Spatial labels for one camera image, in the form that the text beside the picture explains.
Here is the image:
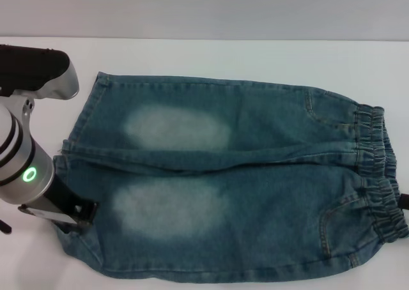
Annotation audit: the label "silver flange plate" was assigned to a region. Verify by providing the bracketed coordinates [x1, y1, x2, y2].
[17, 204, 78, 226]

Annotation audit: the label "blue denim shorts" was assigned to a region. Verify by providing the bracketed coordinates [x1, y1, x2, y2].
[52, 71, 409, 284]

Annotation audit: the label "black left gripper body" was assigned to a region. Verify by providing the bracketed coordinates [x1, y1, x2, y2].
[43, 172, 79, 220]

